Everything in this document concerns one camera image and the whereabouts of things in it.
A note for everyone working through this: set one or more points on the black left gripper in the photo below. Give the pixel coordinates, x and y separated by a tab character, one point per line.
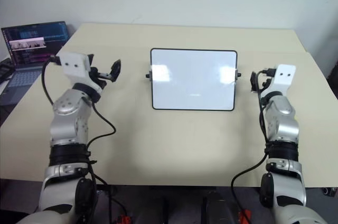
99	76

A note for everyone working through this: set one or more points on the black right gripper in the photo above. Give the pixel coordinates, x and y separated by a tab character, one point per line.
264	84

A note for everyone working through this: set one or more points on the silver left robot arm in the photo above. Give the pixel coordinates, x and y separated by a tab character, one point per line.
66	107

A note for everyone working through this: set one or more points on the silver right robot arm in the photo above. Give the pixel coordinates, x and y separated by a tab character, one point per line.
282	123

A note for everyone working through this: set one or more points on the black framed small whiteboard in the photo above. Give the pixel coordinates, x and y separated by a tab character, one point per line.
192	81

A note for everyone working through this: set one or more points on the grey open laptop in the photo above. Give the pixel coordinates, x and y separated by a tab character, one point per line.
29	49

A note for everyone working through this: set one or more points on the black bulky object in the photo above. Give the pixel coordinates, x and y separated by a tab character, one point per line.
334	69

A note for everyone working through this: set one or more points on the large dark rounded shape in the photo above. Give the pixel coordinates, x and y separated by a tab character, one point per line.
219	208

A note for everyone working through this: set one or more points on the black caster wheels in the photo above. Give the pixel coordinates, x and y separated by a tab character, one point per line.
329	191

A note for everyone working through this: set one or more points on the red plastic part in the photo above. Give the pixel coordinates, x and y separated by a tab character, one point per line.
243	216
124	219

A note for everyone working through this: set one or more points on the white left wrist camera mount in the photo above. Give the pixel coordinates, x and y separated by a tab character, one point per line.
75	64

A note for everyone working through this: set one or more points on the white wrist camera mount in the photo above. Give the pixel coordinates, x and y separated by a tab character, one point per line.
285	76
75	64

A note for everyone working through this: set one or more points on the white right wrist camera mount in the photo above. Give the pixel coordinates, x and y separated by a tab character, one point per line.
285	76

